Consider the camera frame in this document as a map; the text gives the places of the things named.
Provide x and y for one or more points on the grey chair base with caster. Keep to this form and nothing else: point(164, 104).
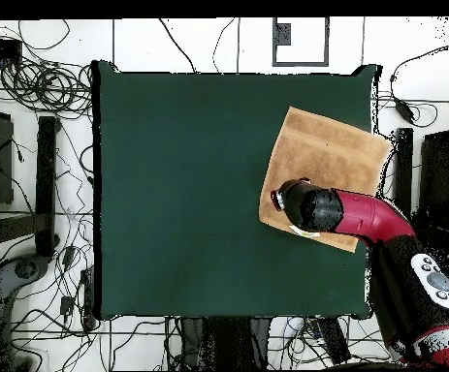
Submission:
point(3, 283)

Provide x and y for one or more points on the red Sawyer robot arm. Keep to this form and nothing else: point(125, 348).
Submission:
point(367, 217)

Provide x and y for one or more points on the black power strip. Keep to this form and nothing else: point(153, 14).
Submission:
point(88, 298)

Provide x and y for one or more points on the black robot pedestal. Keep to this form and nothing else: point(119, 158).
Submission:
point(228, 345)

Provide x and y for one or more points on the black long floor device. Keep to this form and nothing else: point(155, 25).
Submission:
point(334, 341)

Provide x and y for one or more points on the black power adapter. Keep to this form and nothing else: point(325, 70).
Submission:
point(69, 255)
point(67, 305)
point(404, 110)

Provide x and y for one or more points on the tan terry towel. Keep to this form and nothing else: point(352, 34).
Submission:
point(325, 155)

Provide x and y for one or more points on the grey square frame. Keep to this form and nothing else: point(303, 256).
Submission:
point(301, 63)

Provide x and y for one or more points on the dark green table cloth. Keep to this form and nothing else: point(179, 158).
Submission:
point(169, 193)

